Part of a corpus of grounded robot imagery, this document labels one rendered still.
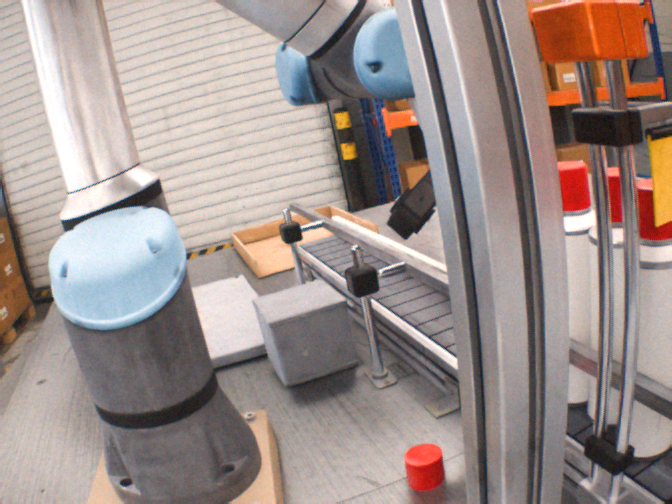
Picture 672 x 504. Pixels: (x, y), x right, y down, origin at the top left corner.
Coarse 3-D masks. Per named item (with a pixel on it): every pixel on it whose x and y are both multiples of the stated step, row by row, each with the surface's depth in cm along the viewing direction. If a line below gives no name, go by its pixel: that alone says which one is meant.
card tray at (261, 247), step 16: (320, 208) 148; (336, 208) 144; (272, 224) 145; (304, 224) 147; (368, 224) 125; (240, 240) 143; (256, 240) 144; (272, 240) 141; (304, 240) 135; (256, 256) 130; (272, 256) 128; (288, 256) 125; (256, 272) 116; (272, 272) 116
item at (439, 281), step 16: (304, 208) 105; (336, 224) 88; (352, 240) 81; (368, 240) 77; (384, 256) 71; (400, 256) 68; (416, 272) 63; (432, 272) 60; (448, 288) 56; (576, 352) 38; (592, 352) 37; (592, 368) 36; (640, 384) 31; (656, 384) 30; (640, 400) 31; (656, 400) 29
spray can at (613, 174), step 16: (608, 176) 34; (592, 240) 37; (592, 256) 37; (592, 272) 38; (592, 288) 38; (592, 304) 38; (592, 320) 39; (592, 336) 39; (592, 384) 40; (592, 400) 40; (592, 416) 40; (608, 416) 39
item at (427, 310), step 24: (336, 240) 112; (336, 264) 98; (384, 264) 93; (384, 288) 83; (408, 288) 81; (432, 288) 79; (408, 312) 73; (432, 312) 71; (432, 336) 65; (576, 408) 43; (576, 432) 40; (648, 480) 32
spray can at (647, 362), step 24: (648, 192) 29; (648, 216) 30; (648, 240) 31; (648, 264) 30; (648, 288) 30; (648, 312) 31; (648, 336) 31; (648, 360) 32; (648, 408) 33; (648, 432) 33; (648, 456) 34
